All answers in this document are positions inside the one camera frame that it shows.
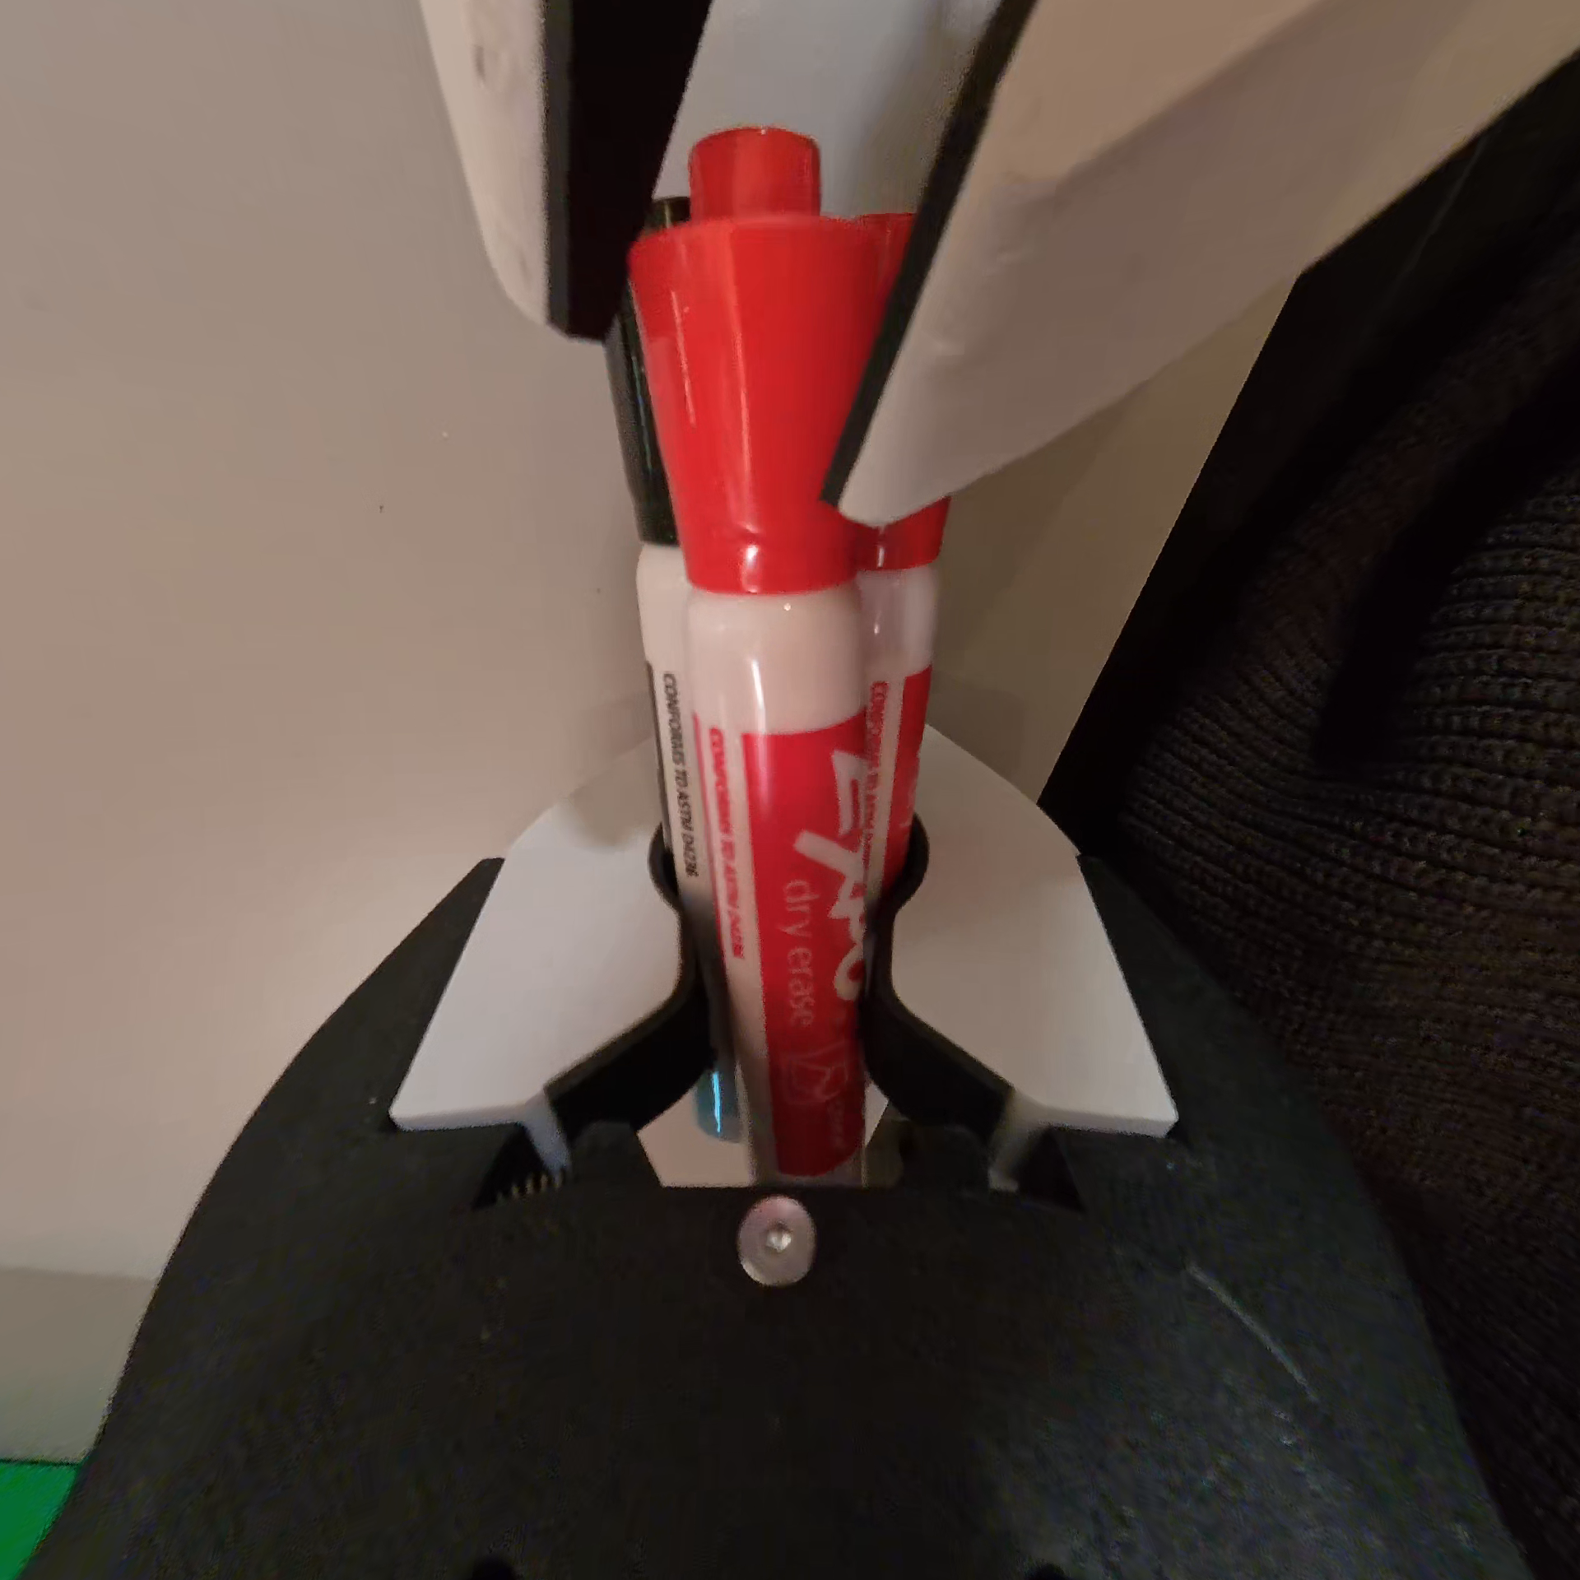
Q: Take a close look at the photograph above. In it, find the person's black sweater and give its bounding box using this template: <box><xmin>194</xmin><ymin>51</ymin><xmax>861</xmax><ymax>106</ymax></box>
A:
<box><xmin>1043</xmin><ymin>62</ymin><xmax>1580</xmax><ymax>1580</ymax></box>

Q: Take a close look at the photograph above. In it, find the green plastic bin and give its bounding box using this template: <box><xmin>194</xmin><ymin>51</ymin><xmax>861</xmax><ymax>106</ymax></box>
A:
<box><xmin>0</xmin><ymin>1456</ymin><xmax>94</xmax><ymax>1580</ymax></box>

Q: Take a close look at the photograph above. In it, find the black dry erase marker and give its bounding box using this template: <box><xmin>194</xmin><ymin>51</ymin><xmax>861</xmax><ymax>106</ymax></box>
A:
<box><xmin>601</xmin><ymin>195</ymin><xmax>740</xmax><ymax>989</ymax></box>

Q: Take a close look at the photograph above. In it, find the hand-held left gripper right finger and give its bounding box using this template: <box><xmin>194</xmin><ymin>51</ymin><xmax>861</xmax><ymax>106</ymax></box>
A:
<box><xmin>859</xmin><ymin>732</ymin><xmax>1176</xmax><ymax>1189</ymax></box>

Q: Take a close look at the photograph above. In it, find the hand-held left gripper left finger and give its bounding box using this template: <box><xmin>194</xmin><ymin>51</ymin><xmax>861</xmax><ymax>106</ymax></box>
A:
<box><xmin>388</xmin><ymin>743</ymin><xmax>715</xmax><ymax>1169</ymax></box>

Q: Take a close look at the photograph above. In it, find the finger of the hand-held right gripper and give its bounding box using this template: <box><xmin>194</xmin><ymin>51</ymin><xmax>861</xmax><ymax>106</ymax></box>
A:
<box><xmin>817</xmin><ymin>0</ymin><xmax>1580</xmax><ymax>521</ymax></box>
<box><xmin>418</xmin><ymin>0</ymin><xmax>707</xmax><ymax>344</ymax></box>

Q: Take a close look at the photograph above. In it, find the red dry erase marker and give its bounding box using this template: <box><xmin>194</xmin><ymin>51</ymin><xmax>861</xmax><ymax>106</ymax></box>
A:
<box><xmin>852</xmin><ymin>210</ymin><xmax>953</xmax><ymax>896</ymax></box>
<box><xmin>626</xmin><ymin>126</ymin><xmax>908</xmax><ymax>1184</ymax></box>

